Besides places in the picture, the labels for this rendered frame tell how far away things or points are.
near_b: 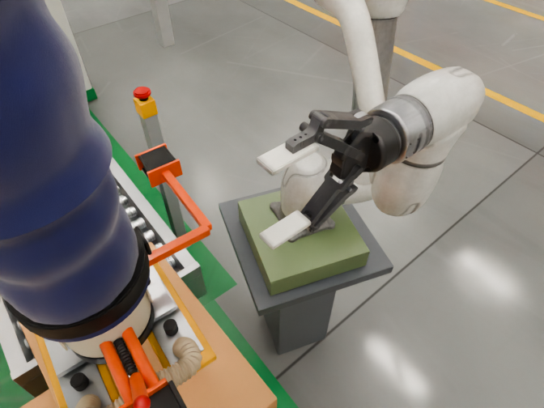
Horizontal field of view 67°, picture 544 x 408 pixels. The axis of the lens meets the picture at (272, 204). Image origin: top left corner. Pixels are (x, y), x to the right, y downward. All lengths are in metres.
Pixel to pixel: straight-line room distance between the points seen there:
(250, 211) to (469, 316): 1.38
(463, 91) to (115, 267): 0.58
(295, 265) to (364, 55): 0.72
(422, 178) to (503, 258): 2.02
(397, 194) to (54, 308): 0.57
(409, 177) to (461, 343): 1.67
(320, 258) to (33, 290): 0.93
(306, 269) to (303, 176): 0.31
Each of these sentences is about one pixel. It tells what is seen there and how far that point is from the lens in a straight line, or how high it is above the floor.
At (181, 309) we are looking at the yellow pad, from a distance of 0.95.
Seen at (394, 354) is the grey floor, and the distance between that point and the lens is 2.19.
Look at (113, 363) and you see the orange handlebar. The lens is 0.80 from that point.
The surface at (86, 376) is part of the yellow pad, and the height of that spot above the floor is 1.14.
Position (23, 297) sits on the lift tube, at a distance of 0.68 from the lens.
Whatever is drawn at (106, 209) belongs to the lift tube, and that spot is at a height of 1.54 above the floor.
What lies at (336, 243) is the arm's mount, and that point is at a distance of 1.42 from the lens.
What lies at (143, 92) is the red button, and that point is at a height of 1.04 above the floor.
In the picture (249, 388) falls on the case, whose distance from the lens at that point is 1.07.
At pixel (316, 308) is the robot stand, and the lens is 1.81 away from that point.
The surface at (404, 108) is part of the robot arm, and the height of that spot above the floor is 1.62.
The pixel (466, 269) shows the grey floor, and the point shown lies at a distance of 2.59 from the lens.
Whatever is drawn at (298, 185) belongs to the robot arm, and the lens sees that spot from 1.26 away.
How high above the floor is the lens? 1.96
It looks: 48 degrees down
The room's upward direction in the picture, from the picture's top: straight up
